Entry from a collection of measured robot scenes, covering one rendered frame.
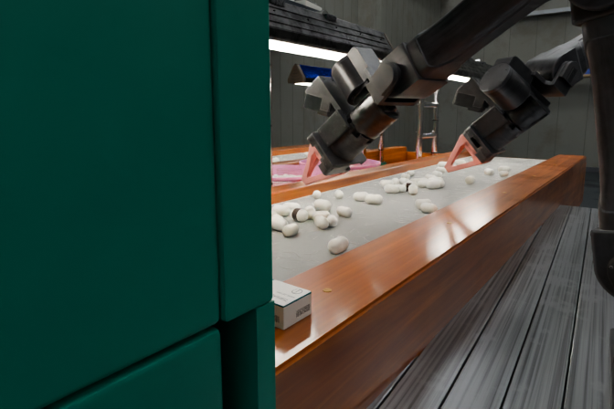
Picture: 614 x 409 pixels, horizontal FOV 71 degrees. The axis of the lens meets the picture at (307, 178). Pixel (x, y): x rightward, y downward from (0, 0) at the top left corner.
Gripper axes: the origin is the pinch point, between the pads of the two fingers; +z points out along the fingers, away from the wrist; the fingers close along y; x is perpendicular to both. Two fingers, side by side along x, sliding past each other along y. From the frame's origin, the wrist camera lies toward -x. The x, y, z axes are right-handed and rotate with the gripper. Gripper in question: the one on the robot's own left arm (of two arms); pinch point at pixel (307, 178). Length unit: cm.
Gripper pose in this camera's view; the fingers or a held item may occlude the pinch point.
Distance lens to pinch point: 74.2
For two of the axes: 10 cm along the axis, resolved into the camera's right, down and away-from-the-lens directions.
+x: 5.1, 8.1, -2.8
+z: -6.0, 5.7, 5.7
